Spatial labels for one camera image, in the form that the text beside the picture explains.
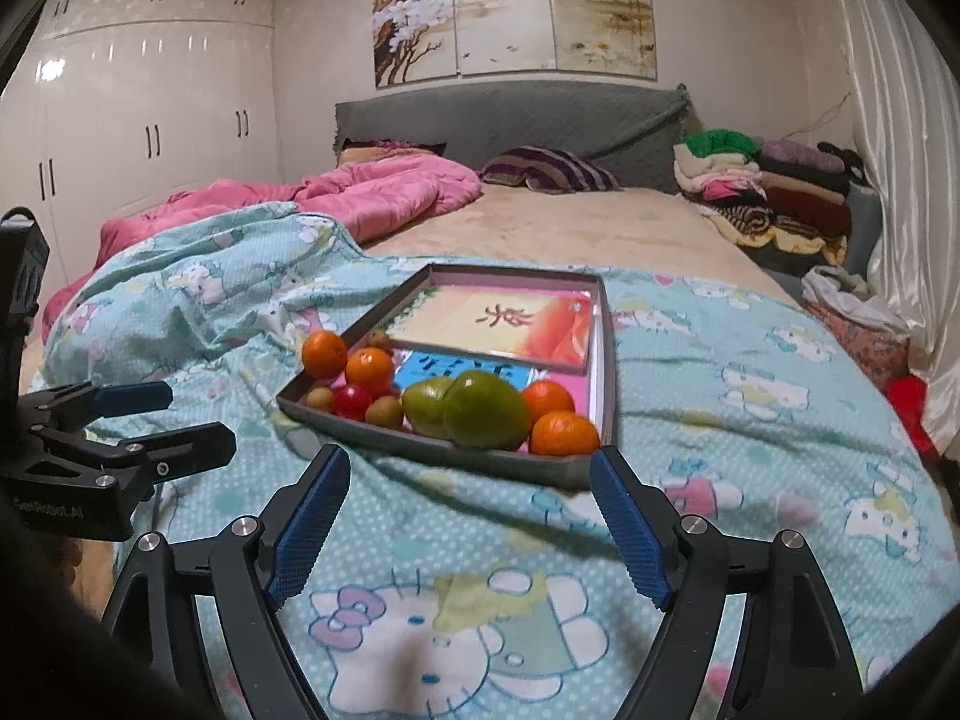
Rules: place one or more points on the white crumpled cloth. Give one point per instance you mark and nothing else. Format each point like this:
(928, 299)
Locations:
(840, 285)

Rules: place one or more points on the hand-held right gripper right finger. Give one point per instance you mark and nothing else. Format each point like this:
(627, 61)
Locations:
(634, 532)

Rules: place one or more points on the large orange tangerine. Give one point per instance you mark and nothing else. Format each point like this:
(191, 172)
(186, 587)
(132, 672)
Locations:
(369, 369)

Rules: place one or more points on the medium orange tangerine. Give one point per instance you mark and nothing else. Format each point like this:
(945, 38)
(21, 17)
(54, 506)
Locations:
(325, 354)

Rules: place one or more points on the flower branch painting panel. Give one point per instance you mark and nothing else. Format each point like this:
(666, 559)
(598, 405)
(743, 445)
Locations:
(412, 22)

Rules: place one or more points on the grey cushion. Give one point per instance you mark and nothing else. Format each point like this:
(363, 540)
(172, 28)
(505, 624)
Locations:
(862, 229)

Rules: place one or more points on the beige bed sheet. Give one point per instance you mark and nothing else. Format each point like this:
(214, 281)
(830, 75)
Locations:
(600, 232)

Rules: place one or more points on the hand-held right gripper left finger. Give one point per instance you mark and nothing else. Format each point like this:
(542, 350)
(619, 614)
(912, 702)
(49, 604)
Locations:
(307, 532)

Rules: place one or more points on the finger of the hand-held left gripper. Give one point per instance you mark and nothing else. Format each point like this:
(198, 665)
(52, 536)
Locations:
(187, 446)
(127, 397)

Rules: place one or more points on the grey cardboard box tray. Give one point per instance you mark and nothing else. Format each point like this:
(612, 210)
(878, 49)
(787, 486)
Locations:
(450, 455)

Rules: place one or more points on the white wardrobe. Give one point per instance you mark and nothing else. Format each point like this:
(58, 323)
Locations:
(150, 75)

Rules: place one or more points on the pile of folded clothes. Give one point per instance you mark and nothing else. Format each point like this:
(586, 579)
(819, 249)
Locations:
(787, 210)

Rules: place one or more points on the grey headboard cover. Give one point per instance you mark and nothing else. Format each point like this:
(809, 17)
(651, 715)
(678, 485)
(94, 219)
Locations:
(525, 120)

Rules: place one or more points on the pink quilt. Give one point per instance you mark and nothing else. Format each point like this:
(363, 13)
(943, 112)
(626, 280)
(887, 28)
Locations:
(375, 195)

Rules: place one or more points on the red cloth item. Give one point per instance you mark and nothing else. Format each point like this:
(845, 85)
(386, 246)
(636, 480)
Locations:
(911, 405)

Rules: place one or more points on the brown longan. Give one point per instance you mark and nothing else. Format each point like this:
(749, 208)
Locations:
(379, 340)
(384, 409)
(319, 397)

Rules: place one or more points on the plain beige painting panel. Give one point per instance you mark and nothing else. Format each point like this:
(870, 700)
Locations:
(502, 15)

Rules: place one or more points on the landscape painting panel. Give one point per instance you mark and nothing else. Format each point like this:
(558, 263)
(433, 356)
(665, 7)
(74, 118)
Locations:
(600, 15)

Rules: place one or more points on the red tomato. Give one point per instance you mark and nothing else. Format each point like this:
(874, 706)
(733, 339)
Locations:
(352, 401)

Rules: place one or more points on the blue cat print blanket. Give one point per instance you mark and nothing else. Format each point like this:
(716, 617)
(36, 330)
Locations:
(750, 427)

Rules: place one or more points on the floral fabric bag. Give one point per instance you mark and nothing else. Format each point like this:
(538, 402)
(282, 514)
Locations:
(862, 345)

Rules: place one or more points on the cream and orange book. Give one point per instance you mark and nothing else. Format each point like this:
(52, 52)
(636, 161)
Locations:
(487, 322)

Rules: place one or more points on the small orange tangerine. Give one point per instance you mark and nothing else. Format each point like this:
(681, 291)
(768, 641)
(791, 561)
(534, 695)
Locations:
(547, 397)
(564, 435)

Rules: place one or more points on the small green citrus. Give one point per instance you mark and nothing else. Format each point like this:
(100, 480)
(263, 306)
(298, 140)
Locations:
(424, 409)

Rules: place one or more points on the white satin curtain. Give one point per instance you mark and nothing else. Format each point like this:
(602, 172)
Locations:
(900, 127)

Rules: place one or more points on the purple striped pillow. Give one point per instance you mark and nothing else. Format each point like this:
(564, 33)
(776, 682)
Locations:
(547, 169)

